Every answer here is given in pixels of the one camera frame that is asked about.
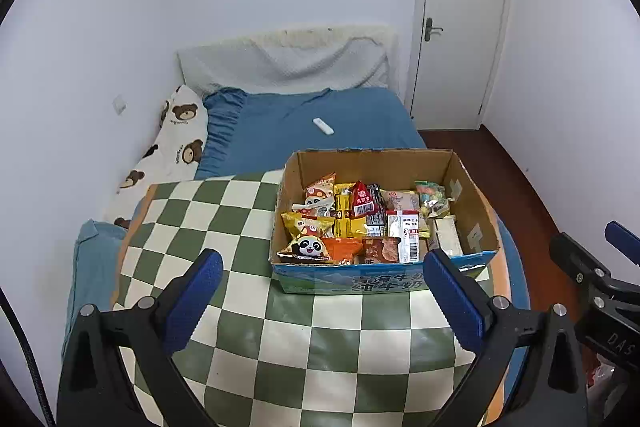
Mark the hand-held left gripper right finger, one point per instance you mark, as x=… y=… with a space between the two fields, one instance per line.
x=457 y=302

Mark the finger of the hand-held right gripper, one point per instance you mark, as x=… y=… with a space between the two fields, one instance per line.
x=622 y=241
x=575 y=257

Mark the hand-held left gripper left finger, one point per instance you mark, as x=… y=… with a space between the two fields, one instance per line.
x=192 y=302

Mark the long white snack box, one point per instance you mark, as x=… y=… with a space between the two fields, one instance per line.
x=447 y=234

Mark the white barcode snack packet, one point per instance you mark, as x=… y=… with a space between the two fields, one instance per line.
x=407 y=232

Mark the brown snack packet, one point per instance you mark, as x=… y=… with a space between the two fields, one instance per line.
x=380 y=251

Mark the clear yellowish snack packet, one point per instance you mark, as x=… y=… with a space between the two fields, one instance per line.
x=436 y=208

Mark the plain orange snack packet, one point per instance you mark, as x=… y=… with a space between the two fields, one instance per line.
x=345 y=249

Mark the cardboard box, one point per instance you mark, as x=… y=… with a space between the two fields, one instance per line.
x=320 y=282

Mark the panda print snack packet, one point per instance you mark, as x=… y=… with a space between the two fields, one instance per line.
x=310 y=248

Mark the yellow red snack packet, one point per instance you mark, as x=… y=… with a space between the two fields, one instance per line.
x=300 y=223

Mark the red triangular snack packet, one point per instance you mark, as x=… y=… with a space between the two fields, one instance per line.
x=362 y=202

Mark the orange cartoon snack packet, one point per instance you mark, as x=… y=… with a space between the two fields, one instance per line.
x=320 y=194

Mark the clear plastic bag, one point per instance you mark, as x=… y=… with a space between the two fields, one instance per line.
x=602 y=379

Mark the green checkered blanket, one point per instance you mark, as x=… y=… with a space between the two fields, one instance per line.
x=240 y=347

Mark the light blue cloth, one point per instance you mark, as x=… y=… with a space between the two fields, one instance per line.
x=95 y=267

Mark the colourful candy packet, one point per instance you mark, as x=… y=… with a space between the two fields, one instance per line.
x=430 y=193

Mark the black snack packet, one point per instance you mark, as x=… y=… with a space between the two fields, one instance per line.
x=376 y=223

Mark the cream white snack packet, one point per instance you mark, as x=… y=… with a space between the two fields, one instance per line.
x=400 y=199

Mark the bear print pillow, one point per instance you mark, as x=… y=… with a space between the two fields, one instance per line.
x=175 y=137

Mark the blue bedsheet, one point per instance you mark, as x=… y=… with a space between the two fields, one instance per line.
x=300 y=147

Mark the white remote control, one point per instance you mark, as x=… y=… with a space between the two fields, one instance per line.
x=323 y=126

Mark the white quilted headboard cover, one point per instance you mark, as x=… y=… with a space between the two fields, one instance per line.
x=285 y=57

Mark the white door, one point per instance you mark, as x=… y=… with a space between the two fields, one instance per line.
x=460 y=7

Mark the white wall socket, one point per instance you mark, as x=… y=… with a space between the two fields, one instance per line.
x=119 y=105

